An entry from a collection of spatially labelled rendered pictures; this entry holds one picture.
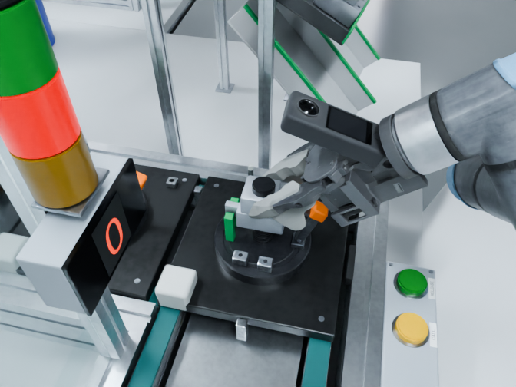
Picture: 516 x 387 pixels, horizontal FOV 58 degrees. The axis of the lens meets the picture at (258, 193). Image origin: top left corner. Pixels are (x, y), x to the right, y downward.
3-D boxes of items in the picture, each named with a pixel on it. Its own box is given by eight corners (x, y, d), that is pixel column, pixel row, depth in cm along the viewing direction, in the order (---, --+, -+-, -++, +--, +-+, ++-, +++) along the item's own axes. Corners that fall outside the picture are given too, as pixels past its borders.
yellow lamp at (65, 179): (109, 168, 38) (93, 120, 34) (79, 214, 34) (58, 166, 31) (53, 159, 38) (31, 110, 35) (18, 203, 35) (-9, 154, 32)
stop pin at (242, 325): (248, 333, 64) (248, 319, 61) (246, 342, 63) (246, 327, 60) (238, 331, 64) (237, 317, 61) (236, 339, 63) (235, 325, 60)
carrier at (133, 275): (200, 182, 80) (193, 124, 71) (147, 304, 64) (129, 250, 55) (72, 160, 84) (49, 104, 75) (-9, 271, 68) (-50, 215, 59)
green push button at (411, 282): (423, 278, 67) (427, 270, 65) (424, 302, 64) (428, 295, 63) (395, 272, 67) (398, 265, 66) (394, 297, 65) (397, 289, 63)
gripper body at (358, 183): (336, 230, 57) (431, 198, 49) (292, 186, 53) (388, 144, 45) (342, 186, 62) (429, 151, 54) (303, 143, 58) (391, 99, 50)
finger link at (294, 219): (272, 252, 60) (331, 220, 56) (241, 225, 57) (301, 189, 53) (272, 235, 62) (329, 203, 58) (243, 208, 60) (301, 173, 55)
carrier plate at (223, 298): (349, 206, 76) (352, 198, 75) (332, 343, 60) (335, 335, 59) (209, 183, 80) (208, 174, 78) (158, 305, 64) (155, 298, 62)
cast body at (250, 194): (288, 211, 65) (291, 176, 60) (282, 236, 62) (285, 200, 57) (229, 200, 66) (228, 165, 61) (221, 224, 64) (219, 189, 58)
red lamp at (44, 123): (93, 119, 34) (74, 59, 30) (58, 165, 31) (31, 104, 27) (31, 109, 35) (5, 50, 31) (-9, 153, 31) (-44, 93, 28)
